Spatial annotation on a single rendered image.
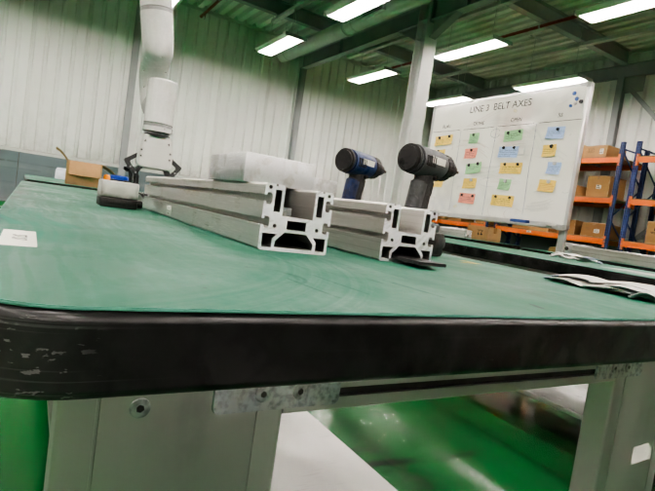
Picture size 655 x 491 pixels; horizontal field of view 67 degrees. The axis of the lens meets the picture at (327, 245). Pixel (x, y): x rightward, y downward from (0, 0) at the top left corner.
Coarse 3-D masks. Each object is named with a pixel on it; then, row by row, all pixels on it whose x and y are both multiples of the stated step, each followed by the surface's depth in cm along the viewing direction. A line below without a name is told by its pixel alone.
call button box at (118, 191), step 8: (104, 184) 111; (112, 184) 112; (120, 184) 113; (128, 184) 114; (136, 184) 115; (104, 192) 111; (112, 192) 112; (120, 192) 113; (128, 192) 114; (136, 192) 115; (96, 200) 116; (104, 200) 111; (112, 200) 112; (120, 200) 113; (128, 200) 114; (136, 200) 115; (128, 208) 114
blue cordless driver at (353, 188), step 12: (336, 156) 120; (348, 156) 118; (360, 156) 119; (372, 156) 126; (348, 168) 118; (360, 168) 120; (372, 168) 124; (348, 180) 121; (360, 180) 123; (348, 192) 121; (360, 192) 123
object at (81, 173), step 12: (72, 168) 309; (84, 168) 313; (96, 168) 317; (72, 180) 312; (84, 180) 315; (96, 180) 319; (468, 228) 547; (480, 228) 532; (492, 228) 525; (492, 240) 527
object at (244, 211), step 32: (160, 192) 114; (192, 192) 91; (224, 192) 79; (256, 192) 64; (288, 192) 73; (320, 192) 66; (192, 224) 89; (224, 224) 74; (256, 224) 63; (288, 224) 70; (320, 224) 66
